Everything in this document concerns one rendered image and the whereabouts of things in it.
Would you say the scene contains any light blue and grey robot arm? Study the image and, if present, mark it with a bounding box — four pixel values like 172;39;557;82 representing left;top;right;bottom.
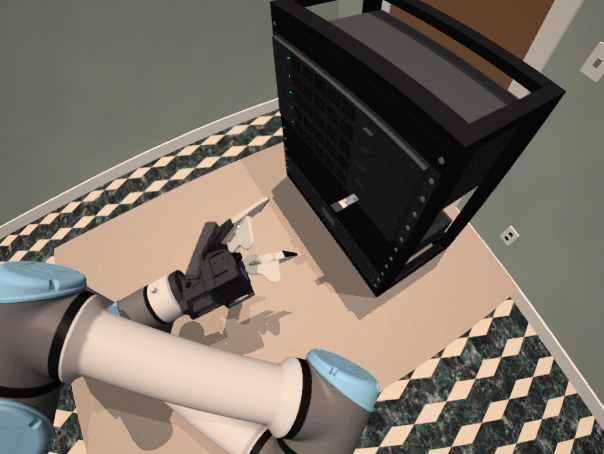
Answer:
0;261;379;454

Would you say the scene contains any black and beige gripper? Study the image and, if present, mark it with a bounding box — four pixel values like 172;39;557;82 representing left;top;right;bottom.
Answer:
168;197;298;320

